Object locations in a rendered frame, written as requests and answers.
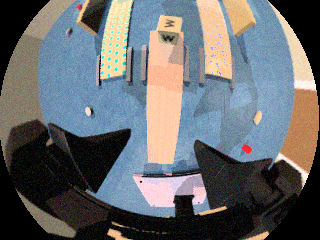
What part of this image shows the tan labelled cube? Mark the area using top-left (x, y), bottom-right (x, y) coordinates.
top-left (157, 16), bottom-right (183, 45)

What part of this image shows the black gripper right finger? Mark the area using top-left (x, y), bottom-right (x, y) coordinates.
top-left (193, 140), bottom-right (273, 209)

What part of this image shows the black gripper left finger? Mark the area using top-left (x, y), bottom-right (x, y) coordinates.
top-left (48, 124), bottom-right (132, 195)

